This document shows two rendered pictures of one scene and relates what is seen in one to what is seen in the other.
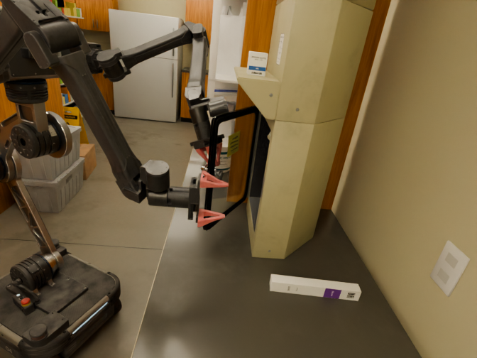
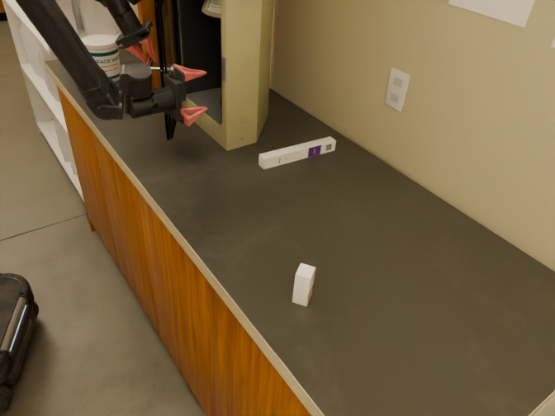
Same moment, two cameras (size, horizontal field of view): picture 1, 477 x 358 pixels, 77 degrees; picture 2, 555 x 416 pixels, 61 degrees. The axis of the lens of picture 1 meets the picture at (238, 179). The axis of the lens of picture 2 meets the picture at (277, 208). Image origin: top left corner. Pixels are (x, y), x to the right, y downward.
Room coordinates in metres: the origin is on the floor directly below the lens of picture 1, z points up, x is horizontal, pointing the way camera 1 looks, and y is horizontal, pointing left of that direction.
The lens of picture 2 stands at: (-0.35, 0.46, 1.70)
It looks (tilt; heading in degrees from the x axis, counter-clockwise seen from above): 37 degrees down; 328
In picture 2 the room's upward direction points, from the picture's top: 4 degrees clockwise
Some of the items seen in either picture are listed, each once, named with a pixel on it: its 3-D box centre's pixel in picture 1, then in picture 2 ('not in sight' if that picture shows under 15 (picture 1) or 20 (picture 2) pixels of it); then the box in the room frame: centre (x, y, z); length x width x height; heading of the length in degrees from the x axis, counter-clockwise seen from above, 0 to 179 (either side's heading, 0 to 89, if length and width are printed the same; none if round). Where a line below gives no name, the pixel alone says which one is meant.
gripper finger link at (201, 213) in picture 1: (208, 210); (190, 106); (0.71, 0.07, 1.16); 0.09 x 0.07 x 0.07; 95
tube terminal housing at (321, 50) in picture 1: (300, 137); (235, 5); (0.98, -0.19, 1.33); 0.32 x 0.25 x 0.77; 5
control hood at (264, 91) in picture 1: (252, 89); not in sight; (0.96, -0.01, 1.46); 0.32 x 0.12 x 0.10; 5
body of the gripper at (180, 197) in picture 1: (182, 197); (163, 99); (0.70, 0.14, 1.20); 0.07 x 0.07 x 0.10; 5
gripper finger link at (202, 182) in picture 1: (210, 187); (188, 80); (0.71, 0.07, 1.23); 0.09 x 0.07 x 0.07; 95
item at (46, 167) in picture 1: (46, 150); not in sight; (2.47, 1.75, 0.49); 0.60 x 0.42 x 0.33; 5
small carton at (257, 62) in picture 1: (257, 63); not in sight; (0.92, -0.01, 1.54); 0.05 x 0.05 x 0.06; 5
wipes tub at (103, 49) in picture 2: not in sight; (101, 59); (1.53, 0.12, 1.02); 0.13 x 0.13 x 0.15
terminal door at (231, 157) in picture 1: (232, 165); (169, 58); (0.98, 0.03, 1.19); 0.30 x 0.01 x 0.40; 154
